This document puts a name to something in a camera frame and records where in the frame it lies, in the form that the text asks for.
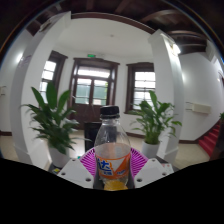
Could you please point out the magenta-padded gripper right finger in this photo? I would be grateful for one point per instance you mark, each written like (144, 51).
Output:
(151, 171)

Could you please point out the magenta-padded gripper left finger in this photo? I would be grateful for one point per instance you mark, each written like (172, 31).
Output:
(75, 171)

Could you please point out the clear orange-labelled drink bottle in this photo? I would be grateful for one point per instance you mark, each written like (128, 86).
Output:
(112, 160)

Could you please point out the small potted green plant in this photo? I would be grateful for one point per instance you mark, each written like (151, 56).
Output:
(153, 123)

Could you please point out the large potted green plant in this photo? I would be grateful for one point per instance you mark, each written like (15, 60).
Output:
(53, 123)

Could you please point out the red carpeted staircase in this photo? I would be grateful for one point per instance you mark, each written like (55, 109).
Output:
(211, 140)

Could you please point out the dark wooden double door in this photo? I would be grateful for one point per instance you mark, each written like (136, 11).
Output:
(90, 90)

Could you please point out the wide dark-framed window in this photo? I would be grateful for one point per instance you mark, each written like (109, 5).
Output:
(143, 86)

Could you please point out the narrow dark-framed window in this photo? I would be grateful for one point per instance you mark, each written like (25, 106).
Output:
(48, 75)

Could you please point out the green exit sign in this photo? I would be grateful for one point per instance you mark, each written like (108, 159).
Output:
(91, 55)

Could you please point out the long white wall unit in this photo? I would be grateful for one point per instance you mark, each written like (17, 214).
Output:
(200, 108)

